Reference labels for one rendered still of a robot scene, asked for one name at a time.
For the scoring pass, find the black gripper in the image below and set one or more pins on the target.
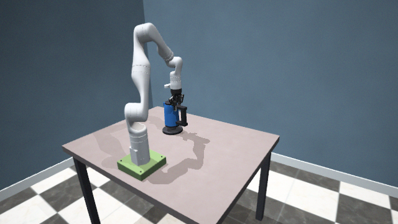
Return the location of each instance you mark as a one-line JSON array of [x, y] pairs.
[[176, 98]]

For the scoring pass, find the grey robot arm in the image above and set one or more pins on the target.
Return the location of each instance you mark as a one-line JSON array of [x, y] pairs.
[[143, 33]]

